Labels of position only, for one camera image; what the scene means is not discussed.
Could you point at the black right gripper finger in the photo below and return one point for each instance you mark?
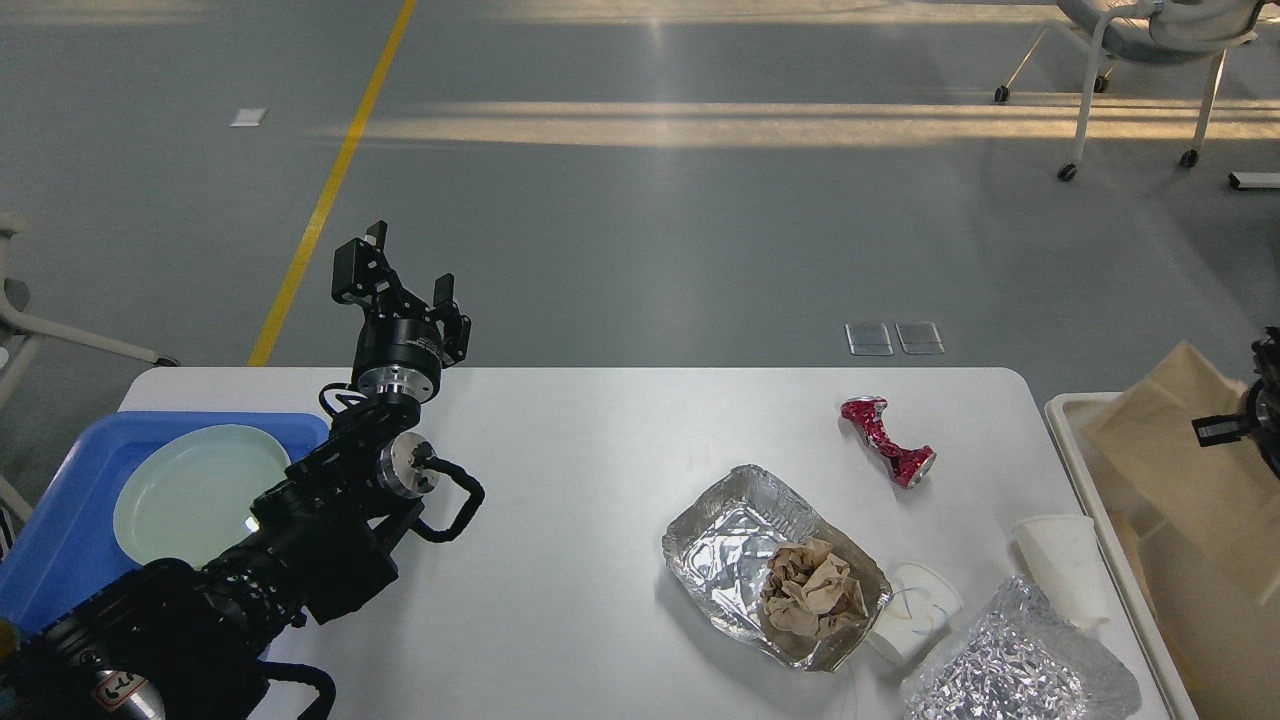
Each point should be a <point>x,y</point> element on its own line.
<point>1218,430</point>

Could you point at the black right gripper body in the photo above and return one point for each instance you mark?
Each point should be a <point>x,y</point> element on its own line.
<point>1259,409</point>

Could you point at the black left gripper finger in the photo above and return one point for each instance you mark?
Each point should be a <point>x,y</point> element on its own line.
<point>363,277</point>
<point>454,326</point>

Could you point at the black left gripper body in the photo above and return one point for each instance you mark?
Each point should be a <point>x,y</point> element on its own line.
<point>408,354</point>

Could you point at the white paper cup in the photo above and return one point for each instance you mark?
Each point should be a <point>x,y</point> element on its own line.
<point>1063,558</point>
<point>920,609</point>

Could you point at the mint green plate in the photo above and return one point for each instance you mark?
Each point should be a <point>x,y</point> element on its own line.
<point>190,499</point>

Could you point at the aluminium foil tray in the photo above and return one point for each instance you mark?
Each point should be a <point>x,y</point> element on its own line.
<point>720,547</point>

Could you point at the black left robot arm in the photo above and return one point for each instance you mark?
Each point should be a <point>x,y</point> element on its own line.
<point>169,641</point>

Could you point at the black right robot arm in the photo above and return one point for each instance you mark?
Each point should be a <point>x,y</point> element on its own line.
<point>1266,362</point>

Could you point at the white floor tag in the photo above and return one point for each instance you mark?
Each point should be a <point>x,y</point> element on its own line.
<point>248,118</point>

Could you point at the white bar on floor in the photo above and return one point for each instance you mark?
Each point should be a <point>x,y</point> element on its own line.
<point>1254,181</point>

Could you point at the white plastic bin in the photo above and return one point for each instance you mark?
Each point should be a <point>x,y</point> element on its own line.
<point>1204,647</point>

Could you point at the crumpled foil tray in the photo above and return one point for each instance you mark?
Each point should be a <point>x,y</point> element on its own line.
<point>1019,659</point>

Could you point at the red shiny wrapper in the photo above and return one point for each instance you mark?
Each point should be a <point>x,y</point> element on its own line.
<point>908,467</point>

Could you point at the right clear floor plate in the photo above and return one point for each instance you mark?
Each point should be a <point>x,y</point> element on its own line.
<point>920,338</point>

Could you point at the clear floor plate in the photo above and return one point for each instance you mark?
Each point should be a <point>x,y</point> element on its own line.
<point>869,339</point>
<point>920,338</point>

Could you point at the white chair base left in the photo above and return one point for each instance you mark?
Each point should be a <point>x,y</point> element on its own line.
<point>33,331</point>

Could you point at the left clear floor plate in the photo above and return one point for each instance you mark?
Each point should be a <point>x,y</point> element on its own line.
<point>869,339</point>

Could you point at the blue plastic tray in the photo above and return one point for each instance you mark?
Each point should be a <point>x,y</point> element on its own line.
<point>67,552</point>

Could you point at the white rolling chair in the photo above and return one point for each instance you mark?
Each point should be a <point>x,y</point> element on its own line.
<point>1157,33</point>

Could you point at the crumpled brown paper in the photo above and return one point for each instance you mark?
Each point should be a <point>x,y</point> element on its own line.
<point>812,592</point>

